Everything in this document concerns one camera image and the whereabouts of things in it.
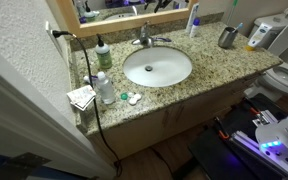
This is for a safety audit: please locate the chrome tap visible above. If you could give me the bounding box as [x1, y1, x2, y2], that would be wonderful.
[131, 20, 155, 48]

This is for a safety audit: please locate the white contact lens case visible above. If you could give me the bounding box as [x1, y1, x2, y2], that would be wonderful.
[127, 92, 143, 107]

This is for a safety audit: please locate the white oval sink basin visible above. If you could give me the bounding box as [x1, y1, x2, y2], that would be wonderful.
[122, 46, 194, 89]

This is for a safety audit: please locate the clear plastic bottle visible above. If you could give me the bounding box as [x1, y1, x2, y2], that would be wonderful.
[96, 71, 116, 106]

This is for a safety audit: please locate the beige vanity cabinet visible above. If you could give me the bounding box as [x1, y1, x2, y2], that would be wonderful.
[87, 71, 262, 164]

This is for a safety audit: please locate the green soap pump bottle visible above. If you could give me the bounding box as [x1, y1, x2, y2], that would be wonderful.
[94, 34, 113, 70]

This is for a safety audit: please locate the purple toothbrush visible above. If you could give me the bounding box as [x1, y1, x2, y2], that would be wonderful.
[152, 36, 173, 44]

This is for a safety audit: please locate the small white purple item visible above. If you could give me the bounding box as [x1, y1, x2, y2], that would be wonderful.
[82, 75, 99, 85]

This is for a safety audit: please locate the white folded cloth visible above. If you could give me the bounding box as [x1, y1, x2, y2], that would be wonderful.
[66, 84, 97, 112]

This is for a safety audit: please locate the wood framed mirror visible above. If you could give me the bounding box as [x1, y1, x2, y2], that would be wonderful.
[55, 0, 200, 38]

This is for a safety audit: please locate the small white bottle blue cap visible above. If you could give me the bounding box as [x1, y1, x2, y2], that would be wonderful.
[189, 17, 201, 39]

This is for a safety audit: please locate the tall white blue tube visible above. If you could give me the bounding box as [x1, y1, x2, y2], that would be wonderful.
[185, 2, 200, 34]

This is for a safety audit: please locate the black clamp orange grip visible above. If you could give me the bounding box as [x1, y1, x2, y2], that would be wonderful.
[213, 116, 232, 141]

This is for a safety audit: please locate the grey metal cup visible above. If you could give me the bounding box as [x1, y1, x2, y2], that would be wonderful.
[217, 26, 239, 50]

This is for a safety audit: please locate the black clamp red grip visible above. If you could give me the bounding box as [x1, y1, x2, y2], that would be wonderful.
[247, 105, 263, 118]

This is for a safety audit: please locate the blue toothbrush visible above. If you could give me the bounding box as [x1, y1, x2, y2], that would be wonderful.
[232, 22, 245, 34]

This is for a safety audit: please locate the white door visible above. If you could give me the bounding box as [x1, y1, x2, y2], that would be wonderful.
[0, 41, 118, 180]

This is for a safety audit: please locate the wide white tube orange cap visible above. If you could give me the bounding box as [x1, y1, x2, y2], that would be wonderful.
[244, 22, 273, 52]

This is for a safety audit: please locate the white toilet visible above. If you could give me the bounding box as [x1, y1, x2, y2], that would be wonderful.
[243, 0, 288, 103]

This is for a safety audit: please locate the black power cable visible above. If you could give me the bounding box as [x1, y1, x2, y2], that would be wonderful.
[51, 29, 123, 178]

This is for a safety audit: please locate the white wall outlet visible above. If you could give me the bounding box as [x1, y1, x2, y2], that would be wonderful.
[44, 20, 65, 54]

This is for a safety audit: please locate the aluminium mounting rail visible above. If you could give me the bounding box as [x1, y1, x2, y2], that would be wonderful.
[230, 109, 288, 180]

